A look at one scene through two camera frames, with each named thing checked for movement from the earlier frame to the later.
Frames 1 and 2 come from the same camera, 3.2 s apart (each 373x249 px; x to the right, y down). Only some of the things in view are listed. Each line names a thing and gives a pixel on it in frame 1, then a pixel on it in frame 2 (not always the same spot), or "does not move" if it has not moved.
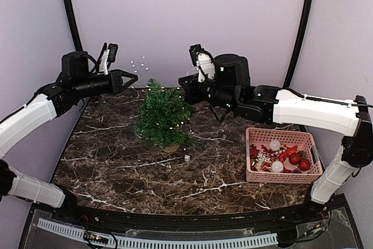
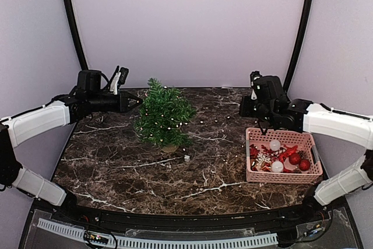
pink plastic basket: (281, 156) does not move
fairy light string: (165, 104) -> (189, 123)
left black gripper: (117, 86) -> (123, 96)
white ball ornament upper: (275, 145) does not move
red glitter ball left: (294, 159) does not move
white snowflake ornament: (262, 158) does not move
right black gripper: (191, 97) -> (245, 109)
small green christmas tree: (165, 119) does not move
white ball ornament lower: (277, 166) does not move
